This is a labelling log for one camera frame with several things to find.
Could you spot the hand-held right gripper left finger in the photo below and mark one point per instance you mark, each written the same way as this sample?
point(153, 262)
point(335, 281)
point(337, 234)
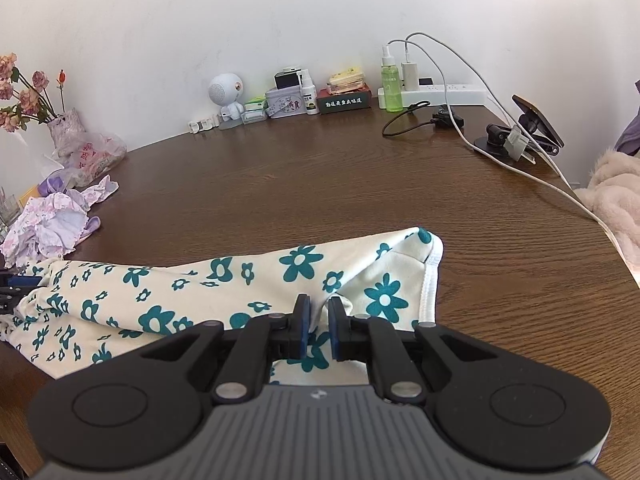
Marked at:
point(303, 327)

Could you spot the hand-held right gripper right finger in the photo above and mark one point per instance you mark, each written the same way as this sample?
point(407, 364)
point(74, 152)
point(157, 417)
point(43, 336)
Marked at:
point(334, 327)

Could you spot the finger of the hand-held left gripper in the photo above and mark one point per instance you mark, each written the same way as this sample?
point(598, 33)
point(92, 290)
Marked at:
point(25, 280)
point(9, 301)

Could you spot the cream garment with teal flowers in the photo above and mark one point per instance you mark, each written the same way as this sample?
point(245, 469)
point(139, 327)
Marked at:
point(150, 320)

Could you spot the pink floral garment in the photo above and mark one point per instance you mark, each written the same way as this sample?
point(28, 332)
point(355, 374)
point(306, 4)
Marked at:
point(50, 225)

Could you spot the clear drinking glass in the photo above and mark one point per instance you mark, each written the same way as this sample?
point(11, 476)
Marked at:
point(7, 212)

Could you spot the purple plastic bag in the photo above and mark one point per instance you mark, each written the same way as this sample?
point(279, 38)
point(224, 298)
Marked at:
point(56, 182)

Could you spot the clear plastic bag red print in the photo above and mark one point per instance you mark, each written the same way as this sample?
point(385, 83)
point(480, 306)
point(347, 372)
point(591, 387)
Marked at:
point(97, 152)

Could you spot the dried rose bouquet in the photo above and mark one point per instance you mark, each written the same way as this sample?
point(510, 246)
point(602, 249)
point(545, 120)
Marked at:
point(40, 80)

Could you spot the red and black box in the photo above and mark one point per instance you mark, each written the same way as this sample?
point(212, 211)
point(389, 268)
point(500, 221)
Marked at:
point(345, 103)

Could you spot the printed metal tin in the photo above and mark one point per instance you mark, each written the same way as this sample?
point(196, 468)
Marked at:
point(285, 104)

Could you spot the white spray bottle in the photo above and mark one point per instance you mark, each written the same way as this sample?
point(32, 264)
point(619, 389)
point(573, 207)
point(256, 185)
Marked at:
point(310, 100)

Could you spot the white plastic clip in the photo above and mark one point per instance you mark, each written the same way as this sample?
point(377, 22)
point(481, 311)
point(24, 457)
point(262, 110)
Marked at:
point(200, 124)

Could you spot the green spray bottle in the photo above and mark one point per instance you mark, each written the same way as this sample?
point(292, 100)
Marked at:
point(392, 90)

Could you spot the black charger block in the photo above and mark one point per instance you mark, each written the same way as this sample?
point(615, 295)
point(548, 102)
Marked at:
point(286, 81)

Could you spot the white robot-shaped speaker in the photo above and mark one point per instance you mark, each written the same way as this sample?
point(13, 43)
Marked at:
point(222, 90)

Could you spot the yellow floral tissue packet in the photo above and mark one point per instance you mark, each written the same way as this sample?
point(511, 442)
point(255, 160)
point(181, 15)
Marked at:
point(346, 75)

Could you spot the grey plug adapter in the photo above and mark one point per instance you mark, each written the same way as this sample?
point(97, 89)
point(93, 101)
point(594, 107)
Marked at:
point(515, 144)

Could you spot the smartphone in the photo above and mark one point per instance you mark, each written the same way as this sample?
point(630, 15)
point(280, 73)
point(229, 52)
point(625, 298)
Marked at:
point(537, 117)

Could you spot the pink fluffy garment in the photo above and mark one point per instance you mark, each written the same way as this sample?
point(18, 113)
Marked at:
point(617, 195)

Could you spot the purple garment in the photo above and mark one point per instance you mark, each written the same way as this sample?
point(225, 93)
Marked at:
point(631, 132)

